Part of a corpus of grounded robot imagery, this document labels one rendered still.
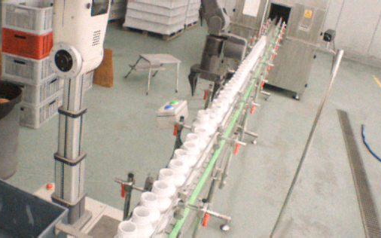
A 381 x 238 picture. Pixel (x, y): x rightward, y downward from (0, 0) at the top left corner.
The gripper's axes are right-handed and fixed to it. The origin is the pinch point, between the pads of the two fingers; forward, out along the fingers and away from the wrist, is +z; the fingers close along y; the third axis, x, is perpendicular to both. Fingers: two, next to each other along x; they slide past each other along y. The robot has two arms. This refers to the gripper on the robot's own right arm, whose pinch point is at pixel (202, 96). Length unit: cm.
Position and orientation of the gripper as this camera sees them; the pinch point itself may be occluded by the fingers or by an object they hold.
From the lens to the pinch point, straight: 119.3
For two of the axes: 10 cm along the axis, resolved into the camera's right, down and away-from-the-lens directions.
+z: -1.8, 9.0, 4.0
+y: 9.4, 2.7, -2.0
